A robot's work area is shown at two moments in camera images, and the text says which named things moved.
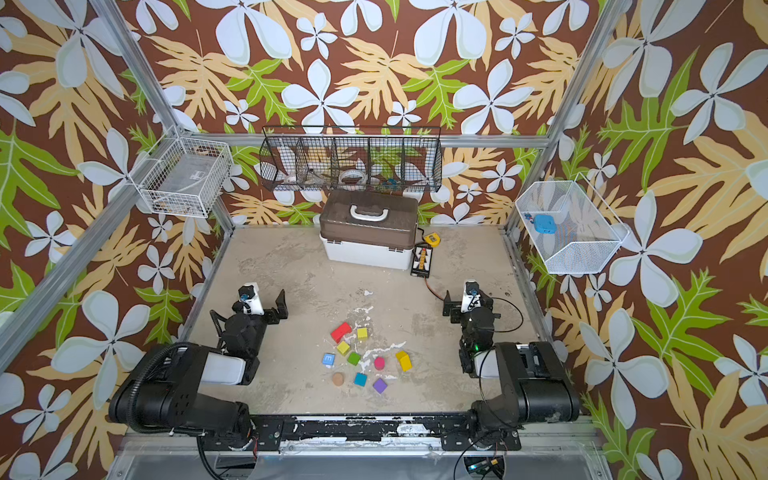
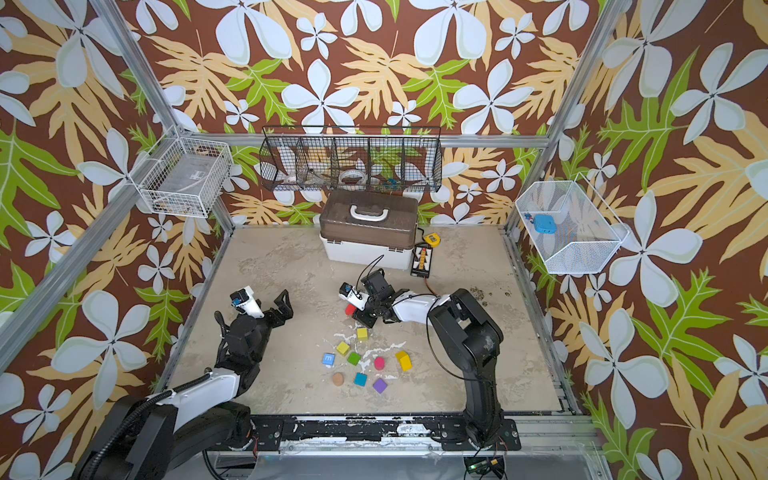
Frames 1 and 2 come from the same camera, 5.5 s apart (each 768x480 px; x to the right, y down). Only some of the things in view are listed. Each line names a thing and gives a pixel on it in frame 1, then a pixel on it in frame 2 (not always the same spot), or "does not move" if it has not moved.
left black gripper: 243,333 does not move
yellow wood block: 404,360 does not move
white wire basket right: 572,227 does not move
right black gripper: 466,313 to 372,294
